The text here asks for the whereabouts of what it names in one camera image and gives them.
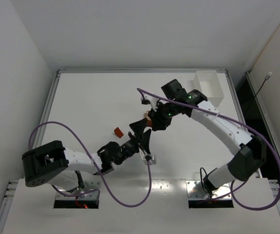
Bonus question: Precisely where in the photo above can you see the white plastic bin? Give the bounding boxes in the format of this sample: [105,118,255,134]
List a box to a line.
[192,70,224,107]

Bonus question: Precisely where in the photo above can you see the aluminium frame rail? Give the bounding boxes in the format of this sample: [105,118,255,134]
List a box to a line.
[57,68,227,74]

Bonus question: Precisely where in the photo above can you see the orange arch wood block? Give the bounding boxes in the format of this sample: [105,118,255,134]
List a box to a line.
[145,116,152,127]

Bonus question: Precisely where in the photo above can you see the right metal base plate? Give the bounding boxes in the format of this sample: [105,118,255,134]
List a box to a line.
[186,180,232,201]

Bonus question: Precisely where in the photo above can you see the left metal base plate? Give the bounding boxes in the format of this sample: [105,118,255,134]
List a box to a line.
[56,182,100,202]

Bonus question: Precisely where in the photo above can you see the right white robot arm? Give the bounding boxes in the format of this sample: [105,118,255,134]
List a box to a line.
[142,79,266,194]

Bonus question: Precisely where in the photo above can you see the orange wedge wood block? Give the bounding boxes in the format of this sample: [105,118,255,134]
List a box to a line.
[114,127,124,138]

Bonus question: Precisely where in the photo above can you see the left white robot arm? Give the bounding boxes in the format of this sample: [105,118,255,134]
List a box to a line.
[22,119,154,191]

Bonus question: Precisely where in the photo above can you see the black wall cable with plug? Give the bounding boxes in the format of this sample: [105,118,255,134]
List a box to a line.
[244,71,273,110]

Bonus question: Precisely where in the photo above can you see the metal base plate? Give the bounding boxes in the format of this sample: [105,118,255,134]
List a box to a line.
[186,180,232,201]
[56,182,100,202]

